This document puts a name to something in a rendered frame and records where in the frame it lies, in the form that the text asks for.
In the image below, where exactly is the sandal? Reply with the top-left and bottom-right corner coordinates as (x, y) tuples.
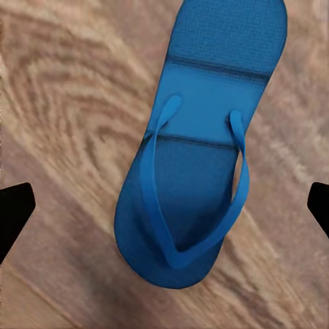
(114, 0), (288, 290)

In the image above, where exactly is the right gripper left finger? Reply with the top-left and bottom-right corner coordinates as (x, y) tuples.
(0, 183), (36, 264)

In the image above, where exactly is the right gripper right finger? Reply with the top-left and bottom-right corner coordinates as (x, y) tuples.
(307, 182), (329, 238)

